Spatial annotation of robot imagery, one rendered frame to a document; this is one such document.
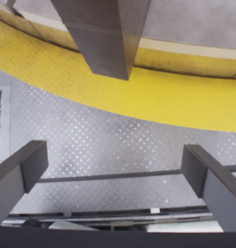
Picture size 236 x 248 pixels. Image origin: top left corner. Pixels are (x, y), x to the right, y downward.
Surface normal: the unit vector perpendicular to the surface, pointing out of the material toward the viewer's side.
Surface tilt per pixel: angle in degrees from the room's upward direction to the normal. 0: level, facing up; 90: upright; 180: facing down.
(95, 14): 90
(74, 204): 0
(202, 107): 0
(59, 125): 0
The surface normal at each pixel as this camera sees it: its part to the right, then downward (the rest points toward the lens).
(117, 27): -0.26, 0.96
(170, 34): -0.11, -0.14
